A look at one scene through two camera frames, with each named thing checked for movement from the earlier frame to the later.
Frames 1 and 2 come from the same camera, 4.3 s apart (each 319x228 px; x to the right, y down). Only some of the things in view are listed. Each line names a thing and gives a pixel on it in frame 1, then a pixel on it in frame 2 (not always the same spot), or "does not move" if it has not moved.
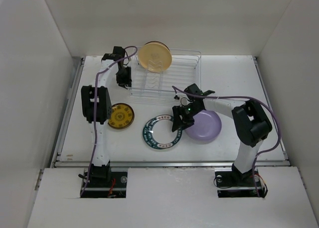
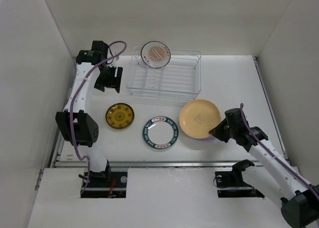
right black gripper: x=177 y=122 to x=217 y=131
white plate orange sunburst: x=154 y=47 does not move
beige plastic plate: x=155 y=57 to x=197 y=117
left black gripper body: x=123 y=76 to x=106 y=77
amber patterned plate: x=122 y=116 does not move
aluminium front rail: x=170 y=164 does not move
